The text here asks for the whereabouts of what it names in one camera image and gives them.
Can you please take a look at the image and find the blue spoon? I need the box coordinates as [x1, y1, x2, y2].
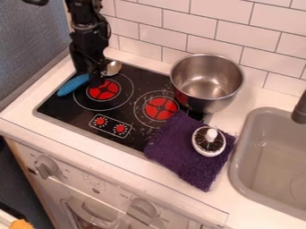
[55, 60, 123, 98]

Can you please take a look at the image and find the white toy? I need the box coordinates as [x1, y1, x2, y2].
[191, 125, 229, 158]

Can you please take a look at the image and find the toy sink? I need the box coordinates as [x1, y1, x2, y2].
[226, 106, 306, 222]

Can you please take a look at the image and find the purple cloth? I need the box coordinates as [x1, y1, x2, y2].
[141, 109, 238, 192]

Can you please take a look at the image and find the toy stove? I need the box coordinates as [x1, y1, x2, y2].
[32, 58, 213, 157]

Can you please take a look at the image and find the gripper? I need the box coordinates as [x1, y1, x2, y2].
[68, 29, 113, 89]

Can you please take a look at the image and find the silver pot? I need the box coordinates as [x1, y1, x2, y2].
[168, 53, 247, 115]

